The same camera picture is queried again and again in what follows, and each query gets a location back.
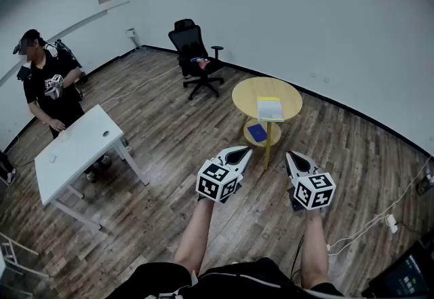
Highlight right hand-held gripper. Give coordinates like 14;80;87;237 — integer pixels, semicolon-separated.
285;151;337;214

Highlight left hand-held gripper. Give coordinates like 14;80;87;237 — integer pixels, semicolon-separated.
195;145;254;205

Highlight yellow and white booklet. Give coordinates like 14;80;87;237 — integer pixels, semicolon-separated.
256;96;285;123

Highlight person's right forearm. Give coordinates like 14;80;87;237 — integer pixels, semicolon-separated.
300;209;330;290

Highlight person's left forearm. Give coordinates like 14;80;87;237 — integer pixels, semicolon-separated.
173;201;215;275

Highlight blue booklet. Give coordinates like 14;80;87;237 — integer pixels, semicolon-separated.
247;123;268;143

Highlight round yellow wooden table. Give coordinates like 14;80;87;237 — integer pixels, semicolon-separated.
231;77;303;170

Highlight person's black striped trousers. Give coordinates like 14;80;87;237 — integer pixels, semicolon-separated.
198;256;299;299

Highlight black power adapter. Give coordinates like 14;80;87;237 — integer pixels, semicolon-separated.
416;174;434;196

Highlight black mesh office chair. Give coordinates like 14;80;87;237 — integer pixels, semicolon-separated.
168;18;225;101

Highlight person's black shirt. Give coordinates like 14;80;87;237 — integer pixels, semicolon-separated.
127;262;344;299

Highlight black laptop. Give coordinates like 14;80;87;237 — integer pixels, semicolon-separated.
368;241;434;299

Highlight thin black cable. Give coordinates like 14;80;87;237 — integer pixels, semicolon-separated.
290;235;305;283

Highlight white desk with cable hole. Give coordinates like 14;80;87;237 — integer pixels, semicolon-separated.
34;104;150;233

